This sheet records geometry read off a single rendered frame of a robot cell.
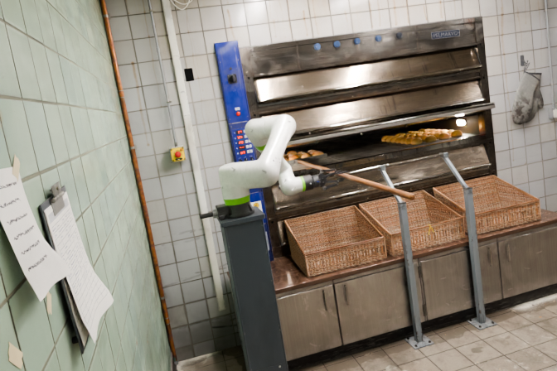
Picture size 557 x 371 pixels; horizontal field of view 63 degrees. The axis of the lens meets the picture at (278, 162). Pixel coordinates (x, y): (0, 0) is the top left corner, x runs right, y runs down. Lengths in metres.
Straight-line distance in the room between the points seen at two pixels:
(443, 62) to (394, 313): 1.90
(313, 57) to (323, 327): 1.84
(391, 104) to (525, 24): 1.32
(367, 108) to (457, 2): 1.08
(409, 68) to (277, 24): 1.07
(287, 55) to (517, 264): 2.18
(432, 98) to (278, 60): 1.25
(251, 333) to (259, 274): 0.29
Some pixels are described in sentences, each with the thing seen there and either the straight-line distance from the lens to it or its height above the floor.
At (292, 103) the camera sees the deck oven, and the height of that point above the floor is 1.67.
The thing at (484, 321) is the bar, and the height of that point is 0.02.
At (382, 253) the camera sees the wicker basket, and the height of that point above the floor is 0.62.
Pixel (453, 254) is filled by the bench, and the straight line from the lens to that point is 3.34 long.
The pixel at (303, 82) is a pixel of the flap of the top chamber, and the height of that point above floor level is 1.80.
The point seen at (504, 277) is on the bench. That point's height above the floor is 0.25.
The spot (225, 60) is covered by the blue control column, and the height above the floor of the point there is 2.02.
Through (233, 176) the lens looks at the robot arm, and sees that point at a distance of 2.11.
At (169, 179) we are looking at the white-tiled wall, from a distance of 3.20.
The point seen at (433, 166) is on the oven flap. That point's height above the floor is 1.01.
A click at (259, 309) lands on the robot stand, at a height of 0.75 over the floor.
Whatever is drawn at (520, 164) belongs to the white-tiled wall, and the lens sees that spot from 4.27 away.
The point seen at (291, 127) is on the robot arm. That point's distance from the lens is 2.37.
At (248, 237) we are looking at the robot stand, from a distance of 2.15.
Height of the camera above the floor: 1.70
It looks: 8 degrees down
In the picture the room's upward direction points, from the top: 9 degrees counter-clockwise
